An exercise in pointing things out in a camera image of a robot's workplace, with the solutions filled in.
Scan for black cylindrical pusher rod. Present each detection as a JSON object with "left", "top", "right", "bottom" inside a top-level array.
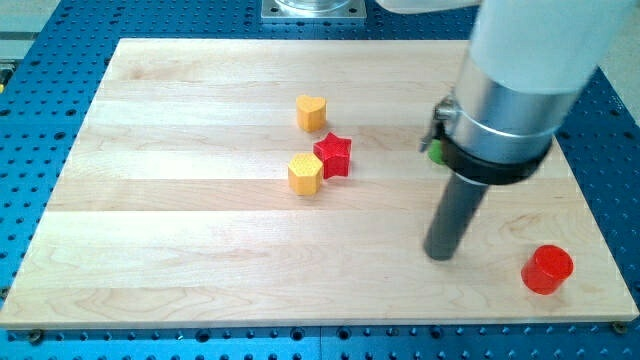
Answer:
[{"left": 423, "top": 173, "right": 489, "bottom": 261}]

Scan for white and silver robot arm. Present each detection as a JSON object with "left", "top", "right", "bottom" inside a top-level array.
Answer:
[{"left": 423, "top": 0, "right": 636, "bottom": 189}]

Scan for red cylinder block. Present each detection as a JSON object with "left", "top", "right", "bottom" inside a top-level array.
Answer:
[{"left": 521, "top": 245, "right": 574, "bottom": 295}]

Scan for blue perforated metal table plate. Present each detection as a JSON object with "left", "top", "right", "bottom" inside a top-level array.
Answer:
[{"left": 1, "top": 1, "right": 639, "bottom": 359}]

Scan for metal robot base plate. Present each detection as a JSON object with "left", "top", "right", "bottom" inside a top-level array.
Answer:
[{"left": 261, "top": 0, "right": 367, "bottom": 22}]

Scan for red star block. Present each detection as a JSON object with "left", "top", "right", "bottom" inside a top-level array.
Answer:
[{"left": 313, "top": 132, "right": 352, "bottom": 179}]

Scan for wooden board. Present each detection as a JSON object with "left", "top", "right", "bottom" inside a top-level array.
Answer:
[{"left": 1, "top": 39, "right": 638, "bottom": 329}]

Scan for yellow heart block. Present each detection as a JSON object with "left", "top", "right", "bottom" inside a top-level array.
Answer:
[{"left": 296, "top": 94, "right": 327, "bottom": 132}]

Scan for yellow hexagon block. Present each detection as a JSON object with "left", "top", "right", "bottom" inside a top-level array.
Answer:
[{"left": 288, "top": 153, "right": 323, "bottom": 196}]

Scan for green block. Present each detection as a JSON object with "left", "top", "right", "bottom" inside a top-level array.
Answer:
[{"left": 427, "top": 139, "right": 445, "bottom": 165}]

